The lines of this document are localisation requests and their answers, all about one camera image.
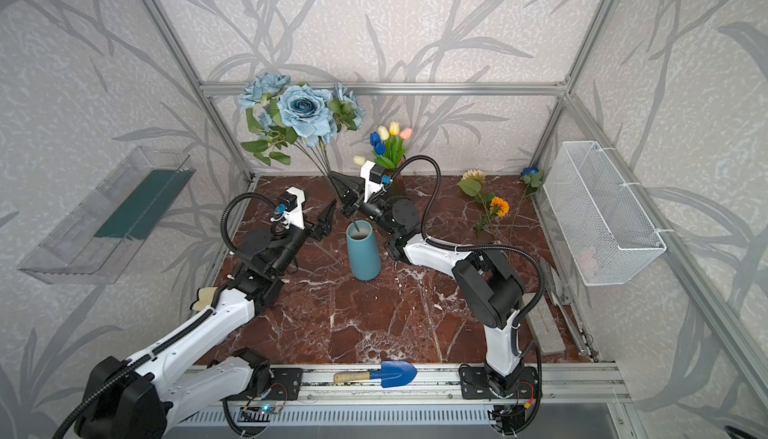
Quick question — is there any dark red glass vase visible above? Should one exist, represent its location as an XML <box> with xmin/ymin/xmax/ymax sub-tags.
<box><xmin>389</xmin><ymin>156</ymin><xmax>407</xmax><ymax>185</ymax></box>

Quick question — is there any teal ceramic vase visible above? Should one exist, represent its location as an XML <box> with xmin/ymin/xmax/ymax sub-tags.
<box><xmin>346</xmin><ymin>220</ymin><xmax>382</xmax><ymax>281</ymax></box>

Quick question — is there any cream tulip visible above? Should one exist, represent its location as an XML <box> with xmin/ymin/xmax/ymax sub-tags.
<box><xmin>377</xmin><ymin>126</ymin><xmax>390</xmax><ymax>142</ymax></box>

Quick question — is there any pink tulip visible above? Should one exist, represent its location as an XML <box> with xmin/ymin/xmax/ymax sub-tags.
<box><xmin>399</xmin><ymin>127</ymin><xmax>413</xmax><ymax>140</ymax></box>

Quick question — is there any yellow sunflower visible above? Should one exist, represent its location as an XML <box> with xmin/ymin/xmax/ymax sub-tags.
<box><xmin>458</xmin><ymin>169</ymin><xmax>495</xmax><ymax>236</ymax></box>

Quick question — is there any orange flower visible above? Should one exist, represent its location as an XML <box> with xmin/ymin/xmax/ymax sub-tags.
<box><xmin>478</xmin><ymin>196</ymin><xmax>510</xmax><ymax>230</ymax></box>

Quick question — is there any blue hydrangea bouquet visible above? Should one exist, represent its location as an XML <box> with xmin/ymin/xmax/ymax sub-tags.
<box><xmin>239</xmin><ymin>72</ymin><xmax>365</xmax><ymax>177</ymax></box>

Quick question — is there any blue rose stem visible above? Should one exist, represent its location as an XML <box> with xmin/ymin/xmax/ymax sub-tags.
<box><xmin>520</xmin><ymin>167</ymin><xmax>544</xmax><ymax>197</ymax></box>

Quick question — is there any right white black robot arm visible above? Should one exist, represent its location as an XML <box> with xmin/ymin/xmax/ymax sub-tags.
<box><xmin>328</xmin><ymin>155</ymin><xmax>544</xmax><ymax>389</ymax></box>

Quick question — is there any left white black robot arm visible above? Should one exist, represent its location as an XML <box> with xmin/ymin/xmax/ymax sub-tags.
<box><xmin>54</xmin><ymin>188</ymin><xmax>336</xmax><ymax>438</ymax></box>

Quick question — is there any black yellow glove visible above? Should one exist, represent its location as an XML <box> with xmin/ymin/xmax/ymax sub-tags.
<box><xmin>191</xmin><ymin>287</ymin><xmax>217</xmax><ymax>312</ymax></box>

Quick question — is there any blue garden trowel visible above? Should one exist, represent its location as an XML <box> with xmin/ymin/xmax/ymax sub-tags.
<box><xmin>334</xmin><ymin>361</ymin><xmax>417</xmax><ymax>388</ymax></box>

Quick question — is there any grey sponge block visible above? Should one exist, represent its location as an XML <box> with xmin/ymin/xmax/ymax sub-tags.
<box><xmin>525</xmin><ymin>296</ymin><xmax>566</xmax><ymax>356</ymax></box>

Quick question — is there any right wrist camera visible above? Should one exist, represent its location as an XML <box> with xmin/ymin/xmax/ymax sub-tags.
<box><xmin>360</xmin><ymin>160</ymin><xmax>392</xmax><ymax>202</ymax></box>

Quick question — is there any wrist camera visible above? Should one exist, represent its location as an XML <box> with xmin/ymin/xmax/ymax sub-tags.
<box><xmin>270</xmin><ymin>187</ymin><xmax>306</xmax><ymax>230</ymax></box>
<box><xmin>360</xmin><ymin>160</ymin><xmax>392</xmax><ymax>202</ymax></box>

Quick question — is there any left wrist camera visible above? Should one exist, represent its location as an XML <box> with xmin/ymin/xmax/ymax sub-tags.
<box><xmin>270</xmin><ymin>187</ymin><xmax>306</xmax><ymax>230</ymax></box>

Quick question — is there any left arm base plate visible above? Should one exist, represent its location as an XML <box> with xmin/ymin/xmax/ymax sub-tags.
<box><xmin>250</xmin><ymin>367</ymin><xmax>303</xmax><ymax>401</ymax></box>

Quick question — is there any clear acrylic wall shelf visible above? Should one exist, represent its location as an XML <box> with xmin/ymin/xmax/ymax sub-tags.
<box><xmin>18</xmin><ymin>146</ymin><xmax>196</xmax><ymax>285</ymax></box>

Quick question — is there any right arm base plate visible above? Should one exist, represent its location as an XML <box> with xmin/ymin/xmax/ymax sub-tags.
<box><xmin>458</xmin><ymin>363</ymin><xmax>539</xmax><ymax>401</ymax></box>

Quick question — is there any white wire basket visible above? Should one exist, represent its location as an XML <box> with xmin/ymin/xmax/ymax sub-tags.
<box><xmin>543</xmin><ymin>141</ymin><xmax>667</xmax><ymax>286</ymax></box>

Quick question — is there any aluminium front rail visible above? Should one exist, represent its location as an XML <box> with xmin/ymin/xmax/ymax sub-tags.
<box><xmin>267</xmin><ymin>363</ymin><xmax>632</xmax><ymax>406</ymax></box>

